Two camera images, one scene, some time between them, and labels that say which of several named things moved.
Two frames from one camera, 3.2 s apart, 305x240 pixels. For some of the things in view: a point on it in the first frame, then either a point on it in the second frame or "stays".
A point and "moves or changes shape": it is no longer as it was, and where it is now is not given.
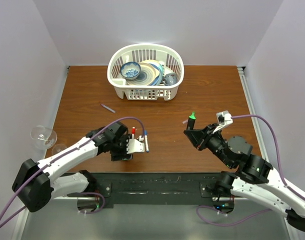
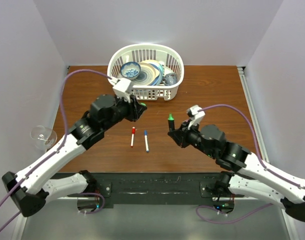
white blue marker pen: x=147 y=146 stays
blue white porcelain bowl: x=130 y=70 stays
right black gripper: x=199 y=137 to x=180 y=136
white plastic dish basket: x=146 y=72 stays
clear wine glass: x=45 y=138 stays
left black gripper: x=123 y=154 to x=135 y=109
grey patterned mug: x=170 y=79 stays
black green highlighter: x=191 y=121 moves or changes shape
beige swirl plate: x=148 y=76 stays
